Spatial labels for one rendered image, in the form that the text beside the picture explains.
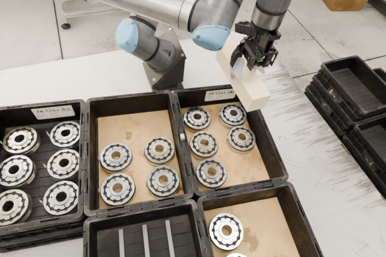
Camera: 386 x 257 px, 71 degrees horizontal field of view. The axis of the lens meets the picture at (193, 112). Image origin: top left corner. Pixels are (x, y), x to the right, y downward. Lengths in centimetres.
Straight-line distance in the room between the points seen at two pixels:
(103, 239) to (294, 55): 237
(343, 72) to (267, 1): 145
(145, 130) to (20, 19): 228
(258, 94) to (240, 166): 29
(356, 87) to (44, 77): 179
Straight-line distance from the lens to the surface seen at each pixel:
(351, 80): 204
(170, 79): 122
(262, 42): 71
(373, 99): 200
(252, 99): 78
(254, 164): 99
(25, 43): 280
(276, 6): 66
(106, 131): 102
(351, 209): 124
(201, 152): 93
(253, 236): 91
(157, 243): 87
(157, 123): 102
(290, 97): 141
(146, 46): 110
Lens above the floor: 168
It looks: 54 degrees down
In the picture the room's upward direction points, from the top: 10 degrees clockwise
